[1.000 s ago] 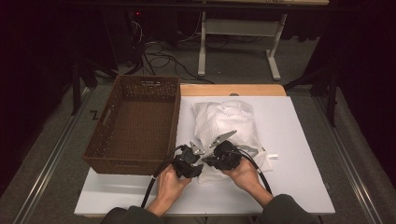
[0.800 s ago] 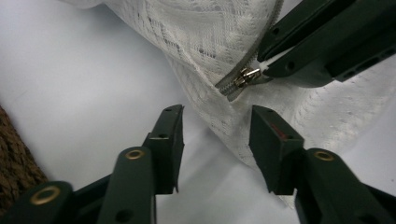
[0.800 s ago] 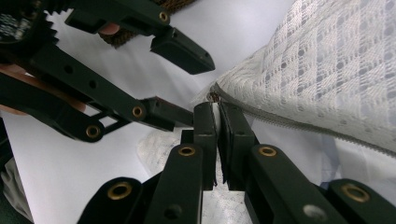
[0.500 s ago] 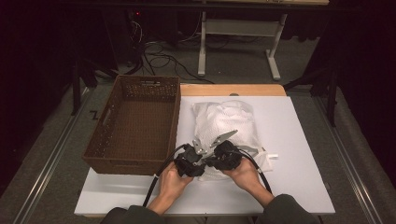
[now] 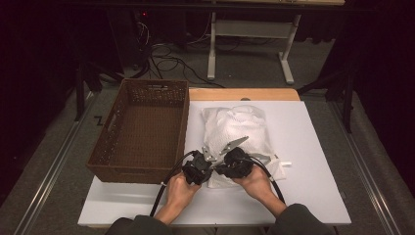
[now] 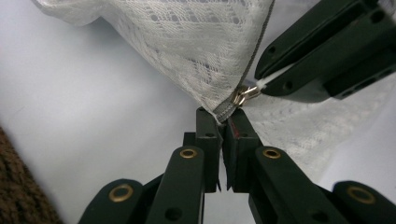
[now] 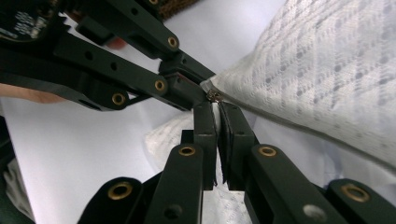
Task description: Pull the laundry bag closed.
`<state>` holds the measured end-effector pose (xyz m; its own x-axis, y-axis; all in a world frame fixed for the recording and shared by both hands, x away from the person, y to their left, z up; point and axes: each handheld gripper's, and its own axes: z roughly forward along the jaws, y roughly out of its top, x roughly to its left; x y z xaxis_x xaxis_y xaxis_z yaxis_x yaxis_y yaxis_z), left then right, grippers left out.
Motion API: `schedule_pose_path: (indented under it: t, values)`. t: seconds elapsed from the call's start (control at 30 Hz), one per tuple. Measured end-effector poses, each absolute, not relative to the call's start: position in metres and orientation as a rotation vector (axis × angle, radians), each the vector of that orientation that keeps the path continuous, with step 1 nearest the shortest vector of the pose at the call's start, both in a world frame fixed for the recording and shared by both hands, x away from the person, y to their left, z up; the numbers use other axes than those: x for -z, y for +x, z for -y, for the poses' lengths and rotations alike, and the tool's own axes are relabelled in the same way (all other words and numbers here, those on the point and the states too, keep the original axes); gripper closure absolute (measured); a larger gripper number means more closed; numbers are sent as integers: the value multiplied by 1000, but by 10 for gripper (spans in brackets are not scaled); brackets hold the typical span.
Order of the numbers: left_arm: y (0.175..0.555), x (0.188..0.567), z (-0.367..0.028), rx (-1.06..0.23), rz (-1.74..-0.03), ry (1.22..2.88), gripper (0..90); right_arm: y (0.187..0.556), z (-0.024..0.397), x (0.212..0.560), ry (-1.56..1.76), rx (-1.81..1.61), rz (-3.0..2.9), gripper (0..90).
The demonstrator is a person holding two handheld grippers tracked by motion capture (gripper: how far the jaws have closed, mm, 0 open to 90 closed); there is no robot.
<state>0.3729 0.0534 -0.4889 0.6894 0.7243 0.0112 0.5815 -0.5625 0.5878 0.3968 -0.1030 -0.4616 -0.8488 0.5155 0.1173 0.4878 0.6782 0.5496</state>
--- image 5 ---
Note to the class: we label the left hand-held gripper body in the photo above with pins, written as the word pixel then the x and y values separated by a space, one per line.
pixel 197 169

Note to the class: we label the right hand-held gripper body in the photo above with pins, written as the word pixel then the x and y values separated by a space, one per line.
pixel 236 163

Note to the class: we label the white mesh laundry bag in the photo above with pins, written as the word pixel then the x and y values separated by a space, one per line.
pixel 235 124

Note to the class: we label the brown woven basket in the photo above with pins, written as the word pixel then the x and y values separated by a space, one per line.
pixel 143 130

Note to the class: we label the person's left hand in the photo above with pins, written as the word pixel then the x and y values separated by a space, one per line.
pixel 179 194

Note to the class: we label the person's right hand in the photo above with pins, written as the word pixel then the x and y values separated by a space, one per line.
pixel 259 186

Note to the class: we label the white table mat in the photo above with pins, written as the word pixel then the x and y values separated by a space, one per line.
pixel 130 202

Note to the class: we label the black metal stand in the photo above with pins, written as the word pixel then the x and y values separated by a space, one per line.
pixel 348 104
pixel 79 91

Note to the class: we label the black device with red light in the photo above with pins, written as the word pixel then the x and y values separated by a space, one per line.
pixel 130 39

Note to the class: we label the white table leg frame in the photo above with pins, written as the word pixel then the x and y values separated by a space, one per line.
pixel 212 49

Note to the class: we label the metal floor rail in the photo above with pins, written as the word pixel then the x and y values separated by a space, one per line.
pixel 49 182
pixel 368 182

